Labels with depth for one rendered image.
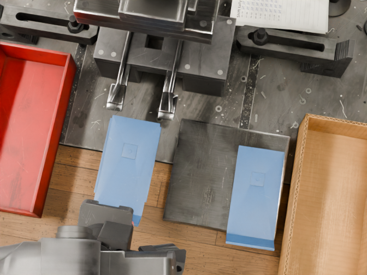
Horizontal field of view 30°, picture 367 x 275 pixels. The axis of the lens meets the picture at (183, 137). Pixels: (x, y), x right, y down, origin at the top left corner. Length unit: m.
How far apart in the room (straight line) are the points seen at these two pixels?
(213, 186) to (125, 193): 0.15
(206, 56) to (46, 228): 0.35
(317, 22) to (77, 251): 0.58
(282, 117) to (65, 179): 0.35
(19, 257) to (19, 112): 0.46
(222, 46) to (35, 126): 0.32
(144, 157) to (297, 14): 0.34
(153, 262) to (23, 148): 0.42
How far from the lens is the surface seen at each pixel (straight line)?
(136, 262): 0.74
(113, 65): 1.05
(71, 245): 0.70
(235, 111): 1.09
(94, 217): 0.85
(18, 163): 1.09
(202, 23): 0.87
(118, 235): 0.82
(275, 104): 1.10
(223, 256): 1.04
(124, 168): 0.97
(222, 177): 1.04
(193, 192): 1.03
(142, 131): 0.98
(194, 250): 1.04
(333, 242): 1.06
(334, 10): 1.17
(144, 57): 1.03
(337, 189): 1.07
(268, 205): 1.03
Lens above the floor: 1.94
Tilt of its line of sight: 75 degrees down
